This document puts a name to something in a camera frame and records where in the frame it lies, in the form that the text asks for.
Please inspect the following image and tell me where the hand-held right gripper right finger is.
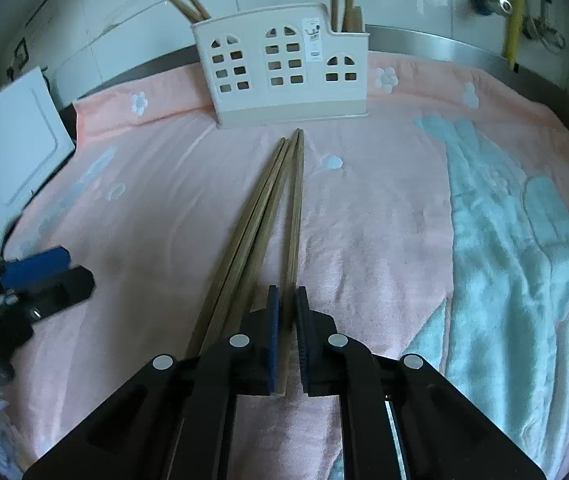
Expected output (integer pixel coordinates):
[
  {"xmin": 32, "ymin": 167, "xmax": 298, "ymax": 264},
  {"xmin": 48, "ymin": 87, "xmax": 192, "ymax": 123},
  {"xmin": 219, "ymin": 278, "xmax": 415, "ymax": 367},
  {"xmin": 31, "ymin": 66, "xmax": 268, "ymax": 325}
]
[{"xmin": 295, "ymin": 285, "xmax": 548, "ymax": 480}]

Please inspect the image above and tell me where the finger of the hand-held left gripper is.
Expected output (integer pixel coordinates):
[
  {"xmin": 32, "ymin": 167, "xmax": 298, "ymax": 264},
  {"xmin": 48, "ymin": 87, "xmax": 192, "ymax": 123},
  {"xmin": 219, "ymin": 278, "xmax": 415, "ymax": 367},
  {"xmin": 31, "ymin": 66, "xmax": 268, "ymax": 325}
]
[
  {"xmin": 14, "ymin": 266, "xmax": 96, "ymax": 321},
  {"xmin": 2, "ymin": 246, "xmax": 71, "ymax": 291}
]

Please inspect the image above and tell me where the pink flower-print towel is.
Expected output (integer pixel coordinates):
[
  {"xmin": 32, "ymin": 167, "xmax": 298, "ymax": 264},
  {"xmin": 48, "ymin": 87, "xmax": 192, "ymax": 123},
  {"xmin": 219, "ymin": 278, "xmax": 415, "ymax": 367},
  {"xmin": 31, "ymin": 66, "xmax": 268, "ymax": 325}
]
[{"xmin": 2, "ymin": 52, "xmax": 569, "ymax": 480}]

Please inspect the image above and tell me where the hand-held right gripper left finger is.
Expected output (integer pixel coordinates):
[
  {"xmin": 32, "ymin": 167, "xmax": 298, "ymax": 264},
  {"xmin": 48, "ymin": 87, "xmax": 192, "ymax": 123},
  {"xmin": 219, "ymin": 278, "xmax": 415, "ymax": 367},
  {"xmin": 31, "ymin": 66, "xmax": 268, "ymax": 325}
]
[{"xmin": 24, "ymin": 284, "xmax": 285, "ymax": 480}]

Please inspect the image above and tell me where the white countertop appliance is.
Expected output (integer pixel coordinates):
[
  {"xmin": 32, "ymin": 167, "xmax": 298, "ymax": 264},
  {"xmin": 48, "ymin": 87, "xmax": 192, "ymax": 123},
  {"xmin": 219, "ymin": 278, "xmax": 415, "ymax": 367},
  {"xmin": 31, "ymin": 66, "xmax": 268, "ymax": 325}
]
[{"xmin": 0, "ymin": 66, "xmax": 76, "ymax": 248}]

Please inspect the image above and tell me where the yellow gas hose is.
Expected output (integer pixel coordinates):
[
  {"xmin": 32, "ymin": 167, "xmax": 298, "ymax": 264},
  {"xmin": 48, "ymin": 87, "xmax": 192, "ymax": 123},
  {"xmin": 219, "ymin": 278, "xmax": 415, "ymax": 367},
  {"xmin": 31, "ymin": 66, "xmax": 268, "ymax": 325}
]
[{"xmin": 502, "ymin": 0, "xmax": 526, "ymax": 72}]

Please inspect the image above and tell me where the cream house-shaped utensil holder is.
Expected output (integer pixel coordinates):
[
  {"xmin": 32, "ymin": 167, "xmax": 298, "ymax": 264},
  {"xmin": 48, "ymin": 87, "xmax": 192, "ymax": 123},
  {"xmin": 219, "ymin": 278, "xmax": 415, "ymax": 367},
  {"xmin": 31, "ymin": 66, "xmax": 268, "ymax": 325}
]
[{"xmin": 190, "ymin": 2, "xmax": 370, "ymax": 128}]

